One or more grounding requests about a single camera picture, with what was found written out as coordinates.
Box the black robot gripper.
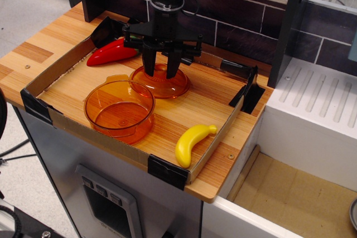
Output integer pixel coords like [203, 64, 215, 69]
[123, 11, 202, 79]

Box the orange transparent pot lid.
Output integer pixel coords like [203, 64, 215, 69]
[130, 64, 191, 99]

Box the orange transparent plastic pot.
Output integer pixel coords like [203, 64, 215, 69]
[84, 75, 156, 145]

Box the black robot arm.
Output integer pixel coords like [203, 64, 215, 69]
[123, 0, 203, 79]

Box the red toy chili pepper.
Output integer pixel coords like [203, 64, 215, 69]
[86, 38, 138, 66]

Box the yellow toy banana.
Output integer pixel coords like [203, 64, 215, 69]
[175, 124, 218, 168]

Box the cardboard fence with black tape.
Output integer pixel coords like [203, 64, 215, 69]
[21, 17, 273, 198]

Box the silver toy dishwasher front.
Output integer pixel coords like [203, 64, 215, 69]
[16, 109, 202, 237]

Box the white toy sink unit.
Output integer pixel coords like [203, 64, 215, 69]
[201, 59, 356, 237]

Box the grey plate edge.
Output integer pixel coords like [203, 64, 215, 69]
[349, 199, 357, 230]

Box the black cable on floor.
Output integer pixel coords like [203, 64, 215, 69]
[0, 139, 37, 166]

